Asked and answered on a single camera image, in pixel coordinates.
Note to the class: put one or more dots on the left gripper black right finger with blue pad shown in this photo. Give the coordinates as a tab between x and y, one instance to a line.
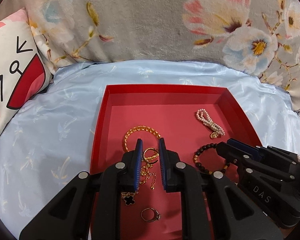
212	206

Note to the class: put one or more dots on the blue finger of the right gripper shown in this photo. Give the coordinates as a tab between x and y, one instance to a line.
244	147

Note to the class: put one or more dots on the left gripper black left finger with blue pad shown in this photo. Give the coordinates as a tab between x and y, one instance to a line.
89	205

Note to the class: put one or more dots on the red shallow tray box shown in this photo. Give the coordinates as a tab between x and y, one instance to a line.
170	109

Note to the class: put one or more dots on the light blue satin sheet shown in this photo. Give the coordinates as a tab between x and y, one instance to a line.
50	139

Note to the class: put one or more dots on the gold twisted bangle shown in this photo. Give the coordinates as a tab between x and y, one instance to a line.
139	129

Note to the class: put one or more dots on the grey floral blanket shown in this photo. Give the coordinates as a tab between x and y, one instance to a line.
260	38

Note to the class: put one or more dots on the white pink bunny pillow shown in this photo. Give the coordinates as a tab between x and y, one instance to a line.
22	72

